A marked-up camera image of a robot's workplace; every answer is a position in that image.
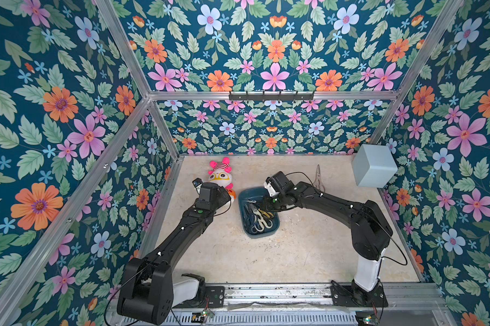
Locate pink handled scissors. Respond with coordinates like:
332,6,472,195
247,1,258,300
313,164,326,192

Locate teal plastic storage box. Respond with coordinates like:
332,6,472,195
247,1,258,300
238,187,280,239

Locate yellow black scissors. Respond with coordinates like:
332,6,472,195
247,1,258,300
258,209,274,220

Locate small black scissors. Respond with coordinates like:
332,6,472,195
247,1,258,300
244,204,257,234

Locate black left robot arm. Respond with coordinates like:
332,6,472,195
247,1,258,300
117,179,231,325

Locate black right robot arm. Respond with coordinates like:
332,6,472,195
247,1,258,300
262,171,393,293

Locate grey cube box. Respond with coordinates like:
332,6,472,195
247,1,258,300
352,144,398,188

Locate pink white plush doll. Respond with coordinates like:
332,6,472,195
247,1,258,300
208,157,236,200

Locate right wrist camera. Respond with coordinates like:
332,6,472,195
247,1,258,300
263,173,287,198

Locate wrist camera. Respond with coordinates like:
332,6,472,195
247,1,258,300
192,178,203,194
263,173,287,198

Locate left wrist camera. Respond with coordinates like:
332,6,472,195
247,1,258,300
192,178,203,194

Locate black hook rail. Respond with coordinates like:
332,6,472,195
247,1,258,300
228,91,315,102

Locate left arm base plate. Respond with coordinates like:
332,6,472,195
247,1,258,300
185,286,225,308

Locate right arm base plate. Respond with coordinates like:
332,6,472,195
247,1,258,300
330,281,389,308

